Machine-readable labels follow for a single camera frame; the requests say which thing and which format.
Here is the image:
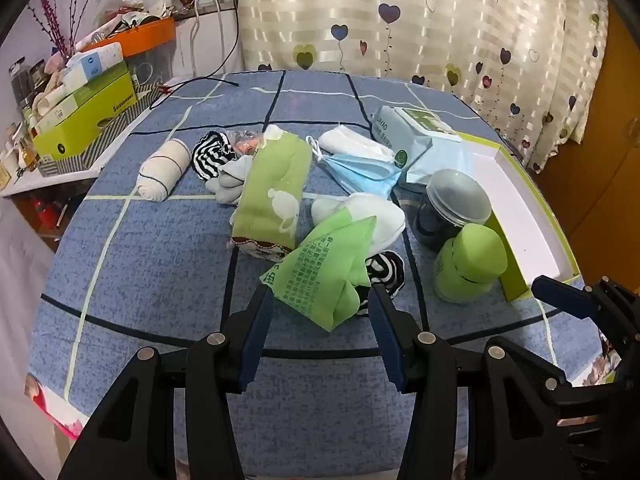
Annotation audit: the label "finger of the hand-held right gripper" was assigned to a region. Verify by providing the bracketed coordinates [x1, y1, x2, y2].
[531, 275, 640, 356]

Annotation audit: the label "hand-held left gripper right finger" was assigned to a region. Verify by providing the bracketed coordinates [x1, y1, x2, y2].
[367, 284, 583, 480]

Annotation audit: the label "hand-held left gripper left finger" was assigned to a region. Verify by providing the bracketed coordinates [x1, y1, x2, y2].
[59, 284, 275, 480]

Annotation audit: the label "black white striped sock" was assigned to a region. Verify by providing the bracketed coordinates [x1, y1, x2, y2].
[191, 130, 238, 183]
[357, 251, 407, 317]

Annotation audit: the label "green plastic bag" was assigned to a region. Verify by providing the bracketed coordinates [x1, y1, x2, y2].
[259, 207, 377, 332]

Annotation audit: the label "white socks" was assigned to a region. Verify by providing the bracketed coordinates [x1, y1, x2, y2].
[311, 192, 406, 253]

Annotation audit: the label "grey sock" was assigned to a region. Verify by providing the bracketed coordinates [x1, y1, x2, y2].
[205, 155, 256, 206]

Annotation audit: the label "green towel white print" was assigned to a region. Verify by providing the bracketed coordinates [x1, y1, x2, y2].
[231, 126, 315, 261]

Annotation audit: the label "blue face mask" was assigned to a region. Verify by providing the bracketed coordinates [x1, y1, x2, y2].
[306, 135, 403, 198]

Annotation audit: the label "clear plastic bag orange items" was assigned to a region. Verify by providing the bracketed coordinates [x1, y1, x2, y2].
[225, 129, 266, 158]

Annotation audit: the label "green jar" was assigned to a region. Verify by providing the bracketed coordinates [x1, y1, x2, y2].
[433, 223, 508, 304]

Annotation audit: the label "blue plaid bed sheet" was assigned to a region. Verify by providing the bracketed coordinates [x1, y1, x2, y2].
[27, 69, 621, 480]

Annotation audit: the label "wooden wardrobe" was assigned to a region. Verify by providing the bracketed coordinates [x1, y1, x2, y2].
[537, 0, 640, 291]

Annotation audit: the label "dark jar clear lid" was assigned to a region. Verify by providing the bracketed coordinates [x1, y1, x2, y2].
[415, 169, 493, 251]

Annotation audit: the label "rolled beige bandage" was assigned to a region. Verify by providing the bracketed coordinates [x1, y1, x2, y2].
[138, 139, 192, 204]

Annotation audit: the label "wet wipes pack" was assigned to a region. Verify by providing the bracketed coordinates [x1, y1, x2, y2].
[372, 105, 468, 191]

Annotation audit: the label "white folded cloth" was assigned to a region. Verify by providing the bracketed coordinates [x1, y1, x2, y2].
[318, 126, 396, 163]

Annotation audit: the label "black white striped box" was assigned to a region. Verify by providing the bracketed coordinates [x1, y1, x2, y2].
[37, 82, 166, 178]

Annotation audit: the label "white side table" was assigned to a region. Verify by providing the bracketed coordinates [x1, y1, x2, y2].
[0, 160, 101, 198]

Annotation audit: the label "green cardboard box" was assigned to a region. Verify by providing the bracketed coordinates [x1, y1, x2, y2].
[32, 72, 138, 162]

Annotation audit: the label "clear storage bin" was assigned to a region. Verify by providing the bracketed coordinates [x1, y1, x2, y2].
[125, 40, 177, 87]

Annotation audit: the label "white green tissue box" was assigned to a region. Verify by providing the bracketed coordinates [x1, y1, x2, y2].
[35, 62, 128, 133]

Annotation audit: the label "heart print curtain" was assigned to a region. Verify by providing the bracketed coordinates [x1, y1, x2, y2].
[232, 0, 611, 176]

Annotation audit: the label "orange storage tray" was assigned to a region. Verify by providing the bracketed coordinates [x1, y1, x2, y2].
[80, 16, 177, 58]

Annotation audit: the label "dark glass jar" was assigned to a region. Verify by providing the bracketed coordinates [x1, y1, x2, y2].
[11, 59, 32, 107]

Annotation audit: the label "purple flower branches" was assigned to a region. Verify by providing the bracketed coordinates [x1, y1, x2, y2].
[27, 0, 108, 56]

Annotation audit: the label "white cable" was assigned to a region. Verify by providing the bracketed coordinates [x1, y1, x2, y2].
[190, 0, 206, 78]
[212, 0, 227, 75]

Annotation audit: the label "black cable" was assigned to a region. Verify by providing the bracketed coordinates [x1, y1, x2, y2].
[150, 0, 241, 109]

